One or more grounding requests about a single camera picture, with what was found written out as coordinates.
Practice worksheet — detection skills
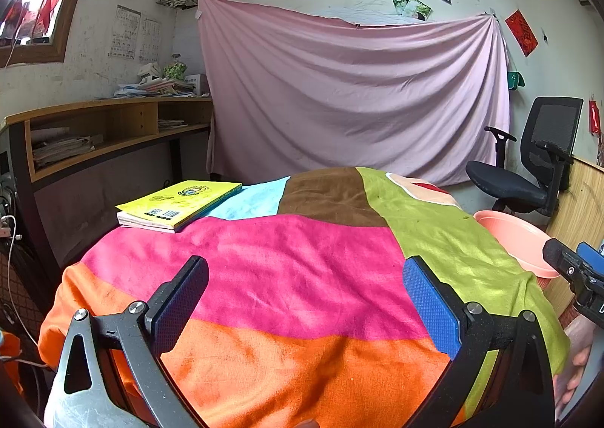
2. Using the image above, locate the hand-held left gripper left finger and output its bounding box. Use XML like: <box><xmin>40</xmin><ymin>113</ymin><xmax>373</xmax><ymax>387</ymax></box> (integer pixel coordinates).
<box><xmin>44</xmin><ymin>255</ymin><xmax>211</xmax><ymax>428</ymax></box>

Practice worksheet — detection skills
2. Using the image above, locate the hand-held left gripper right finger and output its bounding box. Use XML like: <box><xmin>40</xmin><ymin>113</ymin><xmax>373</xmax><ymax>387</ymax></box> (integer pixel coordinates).
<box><xmin>402</xmin><ymin>256</ymin><xmax>555</xmax><ymax>428</ymax></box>

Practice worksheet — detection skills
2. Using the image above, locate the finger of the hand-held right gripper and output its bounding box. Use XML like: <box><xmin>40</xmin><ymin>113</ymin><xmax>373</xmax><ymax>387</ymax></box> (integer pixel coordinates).
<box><xmin>542</xmin><ymin>238</ymin><xmax>583</xmax><ymax>280</ymax></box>
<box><xmin>576</xmin><ymin>242</ymin><xmax>604</xmax><ymax>271</ymax></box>

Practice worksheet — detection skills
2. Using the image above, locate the salmon plastic basin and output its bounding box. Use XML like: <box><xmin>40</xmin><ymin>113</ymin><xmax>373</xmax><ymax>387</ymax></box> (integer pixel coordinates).
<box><xmin>473</xmin><ymin>210</ymin><xmax>562</xmax><ymax>279</ymax></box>

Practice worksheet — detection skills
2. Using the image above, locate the person's right hand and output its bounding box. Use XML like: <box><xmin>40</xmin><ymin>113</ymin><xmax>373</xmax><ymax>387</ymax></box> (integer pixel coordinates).
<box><xmin>553</xmin><ymin>315</ymin><xmax>596</xmax><ymax>410</ymax></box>

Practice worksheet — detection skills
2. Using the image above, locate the wooden board panel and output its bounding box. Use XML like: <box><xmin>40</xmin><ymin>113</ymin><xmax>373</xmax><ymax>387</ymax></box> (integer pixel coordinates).
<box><xmin>547</xmin><ymin>157</ymin><xmax>604</xmax><ymax>316</ymax></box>

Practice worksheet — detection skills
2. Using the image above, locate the thin white pink book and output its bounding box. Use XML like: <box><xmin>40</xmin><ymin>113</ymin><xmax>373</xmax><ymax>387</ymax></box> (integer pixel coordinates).
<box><xmin>116</xmin><ymin>211</ymin><xmax>187</xmax><ymax>234</ymax></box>

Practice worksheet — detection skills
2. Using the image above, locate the black office chair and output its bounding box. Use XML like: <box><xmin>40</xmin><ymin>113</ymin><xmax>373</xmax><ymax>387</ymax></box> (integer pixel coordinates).
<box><xmin>465</xmin><ymin>96</ymin><xmax>584</xmax><ymax>217</ymax></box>

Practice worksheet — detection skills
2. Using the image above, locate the yellow book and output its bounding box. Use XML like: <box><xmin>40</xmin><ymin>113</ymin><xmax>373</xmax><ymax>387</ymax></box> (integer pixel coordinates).
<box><xmin>116</xmin><ymin>180</ymin><xmax>243</xmax><ymax>227</ymax></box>

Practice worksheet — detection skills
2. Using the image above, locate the multicoloured patchwork blanket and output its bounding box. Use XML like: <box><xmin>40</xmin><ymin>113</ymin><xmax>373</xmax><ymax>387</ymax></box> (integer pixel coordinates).
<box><xmin>38</xmin><ymin>166</ymin><xmax>572</xmax><ymax>428</ymax></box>

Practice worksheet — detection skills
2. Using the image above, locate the large stack of shelf papers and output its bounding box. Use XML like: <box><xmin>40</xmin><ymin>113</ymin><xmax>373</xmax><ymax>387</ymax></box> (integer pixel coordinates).
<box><xmin>32</xmin><ymin>135</ymin><xmax>95</xmax><ymax>168</ymax></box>

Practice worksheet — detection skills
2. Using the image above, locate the pile of papers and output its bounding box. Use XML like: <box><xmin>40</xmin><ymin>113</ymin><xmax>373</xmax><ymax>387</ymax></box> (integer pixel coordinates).
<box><xmin>99</xmin><ymin>79</ymin><xmax>199</xmax><ymax>101</ymax></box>

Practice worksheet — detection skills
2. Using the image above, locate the wooden desk with shelves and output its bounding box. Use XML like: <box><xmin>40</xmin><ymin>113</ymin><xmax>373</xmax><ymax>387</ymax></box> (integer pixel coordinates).
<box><xmin>4</xmin><ymin>97</ymin><xmax>214</xmax><ymax>271</ymax></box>

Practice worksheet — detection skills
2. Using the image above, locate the white cardboard box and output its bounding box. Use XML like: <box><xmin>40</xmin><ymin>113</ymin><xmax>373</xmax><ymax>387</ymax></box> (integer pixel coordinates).
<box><xmin>184</xmin><ymin>74</ymin><xmax>210</xmax><ymax>96</ymax></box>

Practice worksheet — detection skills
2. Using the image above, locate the pink hanging bed sheet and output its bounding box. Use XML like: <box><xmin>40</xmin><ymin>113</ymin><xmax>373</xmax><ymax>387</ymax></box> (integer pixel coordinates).
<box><xmin>197</xmin><ymin>0</ymin><xmax>513</xmax><ymax>186</ymax></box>

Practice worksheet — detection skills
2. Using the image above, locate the window with red decorations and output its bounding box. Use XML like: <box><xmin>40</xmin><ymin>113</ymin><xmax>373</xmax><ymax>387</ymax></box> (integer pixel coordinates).
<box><xmin>0</xmin><ymin>0</ymin><xmax>107</xmax><ymax>69</ymax></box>

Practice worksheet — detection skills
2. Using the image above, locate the white charging cable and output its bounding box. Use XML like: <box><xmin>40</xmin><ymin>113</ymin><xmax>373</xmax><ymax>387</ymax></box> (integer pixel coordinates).
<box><xmin>0</xmin><ymin>215</ymin><xmax>48</xmax><ymax>368</ymax></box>

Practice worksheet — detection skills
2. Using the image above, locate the red paper wall ornament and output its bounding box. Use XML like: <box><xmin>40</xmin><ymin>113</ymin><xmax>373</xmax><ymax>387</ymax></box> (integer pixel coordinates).
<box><xmin>505</xmin><ymin>9</ymin><xmax>539</xmax><ymax>57</ymax></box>

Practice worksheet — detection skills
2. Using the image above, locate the small wall calendar sheet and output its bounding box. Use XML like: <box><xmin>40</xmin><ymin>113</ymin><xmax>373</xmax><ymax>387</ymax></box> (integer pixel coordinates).
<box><xmin>140</xmin><ymin>17</ymin><xmax>162</xmax><ymax>62</ymax></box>

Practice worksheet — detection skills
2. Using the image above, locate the large wall calendar sheet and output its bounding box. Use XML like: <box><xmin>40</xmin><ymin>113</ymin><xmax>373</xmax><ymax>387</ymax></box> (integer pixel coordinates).
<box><xmin>108</xmin><ymin>5</ymin><xmax>141</xmax><ymax>60</ymax></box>

